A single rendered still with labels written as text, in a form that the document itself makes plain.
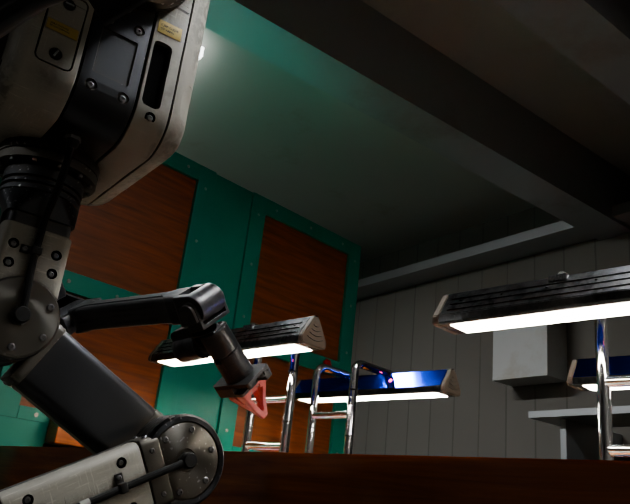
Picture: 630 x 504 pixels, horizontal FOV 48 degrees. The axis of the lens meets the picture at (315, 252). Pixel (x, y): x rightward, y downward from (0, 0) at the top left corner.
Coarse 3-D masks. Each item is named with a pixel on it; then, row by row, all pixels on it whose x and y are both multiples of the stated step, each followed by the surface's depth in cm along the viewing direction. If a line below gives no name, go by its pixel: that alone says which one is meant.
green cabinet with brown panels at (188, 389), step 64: (128, 192) 224; (192, 192) 243; (128, 256) 220; (192, 256) 237; (256, 256) 258; (320, 256) 285; (256, 320) 254; (320, 320) 278; (0, 384) 184; (128, 384) 212; (192, 384) 229; (320, 448) 266
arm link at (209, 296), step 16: (192, 288) 132; (208, 288) 129; (80, 304) 147; (96, 304) 143; (112, 304) 139; (128, 304) 136; (144, 304) 134; (160, 304) 131; (176, 304) 128; (208, 304) 126; (224, 304) 130; (64, 320) 143; (80, 320) 144; (96, 320) 142; (112, 320) 140; (128, 320) 137; (144, 320) 135; (160, 320) 133; (176, 320) 129
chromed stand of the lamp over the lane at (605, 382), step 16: (560, 272) 123; (608, 336) 130; (608, 352) 128; (608, 368) 127; (608, 384) 126; (624, 384) 124; (608, 400) 125; (608, 416) 124; (608, 432) 123; (608, 448) 122; (624, 448) 120
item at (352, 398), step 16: (320, 368) 213; (336, 368) 218; (352, 368) 202; (368, 368) 206; (384, 368) 211; (352, 384) 200; (352, 400) 198; (320, 416) 205; (336, 416) 200; (352, 416) 197; (352, 432) 195; (352, 448) 194
